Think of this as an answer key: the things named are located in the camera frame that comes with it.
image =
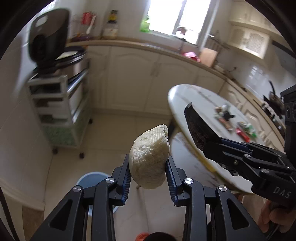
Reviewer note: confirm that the cream kitchen cabinets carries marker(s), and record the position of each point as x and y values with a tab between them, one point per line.
136	77

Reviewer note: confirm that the steel rice cooker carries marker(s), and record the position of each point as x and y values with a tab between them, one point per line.
72	62

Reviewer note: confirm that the green clear plastic bag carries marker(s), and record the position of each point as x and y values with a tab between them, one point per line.
246	131

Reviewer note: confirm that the round marble table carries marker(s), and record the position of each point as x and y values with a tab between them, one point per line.
204	102

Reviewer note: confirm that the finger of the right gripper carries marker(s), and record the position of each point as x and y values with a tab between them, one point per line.
203	136

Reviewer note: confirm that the white rolling storage cart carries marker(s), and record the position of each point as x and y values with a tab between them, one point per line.
62	107

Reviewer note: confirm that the orange slipper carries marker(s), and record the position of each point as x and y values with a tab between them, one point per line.
142	236

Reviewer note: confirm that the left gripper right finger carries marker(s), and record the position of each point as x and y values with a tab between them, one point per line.
175	179

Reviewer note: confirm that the wooden cutting board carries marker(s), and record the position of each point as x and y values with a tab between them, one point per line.
208	56

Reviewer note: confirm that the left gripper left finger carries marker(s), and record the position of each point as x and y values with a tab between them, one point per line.
118	192

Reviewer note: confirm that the window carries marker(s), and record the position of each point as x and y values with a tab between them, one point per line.
181	19

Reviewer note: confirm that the red black snack packet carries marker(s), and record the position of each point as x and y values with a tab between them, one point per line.
225	123

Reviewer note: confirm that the red plastic bag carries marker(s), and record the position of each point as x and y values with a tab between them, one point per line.
192	56

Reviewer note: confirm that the gas stove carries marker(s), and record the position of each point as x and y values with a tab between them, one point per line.
274	118

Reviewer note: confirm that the black camera box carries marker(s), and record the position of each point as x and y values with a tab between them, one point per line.
289	100

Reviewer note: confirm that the black wok pan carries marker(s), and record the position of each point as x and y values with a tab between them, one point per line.
274	101

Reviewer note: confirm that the white steamed bun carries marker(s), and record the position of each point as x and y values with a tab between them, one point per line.
147	157

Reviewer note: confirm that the person right hand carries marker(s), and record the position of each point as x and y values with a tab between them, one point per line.
277	216

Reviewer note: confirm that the green dish soap bottle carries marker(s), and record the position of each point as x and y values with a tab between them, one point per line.
145	26

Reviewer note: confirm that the glass jar yellow label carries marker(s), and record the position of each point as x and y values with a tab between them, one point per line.
110	30

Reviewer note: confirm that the upper wall cabinet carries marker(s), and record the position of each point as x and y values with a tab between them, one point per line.
244	37

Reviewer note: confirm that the wire dish rack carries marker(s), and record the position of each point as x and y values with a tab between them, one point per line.
83	26

